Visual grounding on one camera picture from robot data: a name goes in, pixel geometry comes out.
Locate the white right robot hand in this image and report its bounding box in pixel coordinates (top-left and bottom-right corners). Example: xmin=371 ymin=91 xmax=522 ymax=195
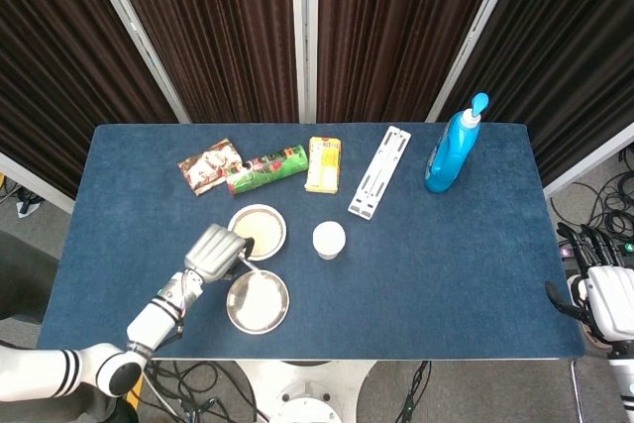
xmin=544 ymin=223 xmax=634 ymax=345

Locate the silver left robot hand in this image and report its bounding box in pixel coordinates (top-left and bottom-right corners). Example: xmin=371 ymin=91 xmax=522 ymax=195
xmin=183 ymin=223 xmax=257 ymax=284

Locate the clear plastic spoon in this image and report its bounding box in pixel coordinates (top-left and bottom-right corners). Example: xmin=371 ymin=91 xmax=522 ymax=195
xmin=239 ymin=254 xmax=271 ymax=279

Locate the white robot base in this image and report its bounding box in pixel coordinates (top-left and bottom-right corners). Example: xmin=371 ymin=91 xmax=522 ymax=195
xmin=237 ymin=360 xmax=377 ymax=423

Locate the stainless steel bowl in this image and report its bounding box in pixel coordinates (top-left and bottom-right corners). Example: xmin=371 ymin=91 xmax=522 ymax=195
xmin=227 ymin=203 xmax=288 ymax=261

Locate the stainless steel plate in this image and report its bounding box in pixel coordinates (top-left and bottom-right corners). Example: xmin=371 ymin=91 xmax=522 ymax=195
xmin=226 ymin=268 xmax=290 ymax=336

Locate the white lidded paper cup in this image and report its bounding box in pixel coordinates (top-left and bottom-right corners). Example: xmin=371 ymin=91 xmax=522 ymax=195
xmin=312 ymin=220 xmax=347 ymax=262

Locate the red white snack bag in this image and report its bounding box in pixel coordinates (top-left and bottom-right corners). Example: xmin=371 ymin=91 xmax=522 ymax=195
xmin=177 ymin=138 xmax=244 ymax=197

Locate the green chip can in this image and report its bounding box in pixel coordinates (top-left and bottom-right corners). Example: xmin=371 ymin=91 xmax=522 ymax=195
xmin=226 ymin=144 xmax=309 ymax=196

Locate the yellow white box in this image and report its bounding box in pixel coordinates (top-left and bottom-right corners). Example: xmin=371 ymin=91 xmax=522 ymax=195
xmin=303 ymin=135 xmax=344 ymax=194

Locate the blue tablecloth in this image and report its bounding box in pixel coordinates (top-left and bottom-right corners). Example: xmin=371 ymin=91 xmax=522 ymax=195
xmin=37 ymin=123 xmax=588 ymax=361

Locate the white folding stand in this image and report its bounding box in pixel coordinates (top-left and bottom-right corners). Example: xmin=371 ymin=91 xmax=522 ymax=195
xmin=347 ymin=125 xmax=413 ymax=220

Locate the blue detergent bottle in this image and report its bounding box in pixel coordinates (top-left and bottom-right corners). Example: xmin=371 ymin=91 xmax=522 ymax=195
xmin=424 ymin=92 xmax=490 ymax=194

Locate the brown curtain partition panel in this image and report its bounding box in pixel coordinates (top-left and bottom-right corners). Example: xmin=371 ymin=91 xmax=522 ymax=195
xmin=93 ymin=0 xmax=306 ymax=125
xmin=0 ymin=0 xmax=192 ymax=214
xmin=428 ymin=0 xmax=634 ymax=199
xmin=302 ymin=0 xmax=526 ymax=125

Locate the black floor cable bundle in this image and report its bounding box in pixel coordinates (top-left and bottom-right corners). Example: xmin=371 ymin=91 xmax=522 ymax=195
xmin=141 ymin=360 xmax=262 ymax=423
xmin=549 ymin=150 xmax=634 ymax=251

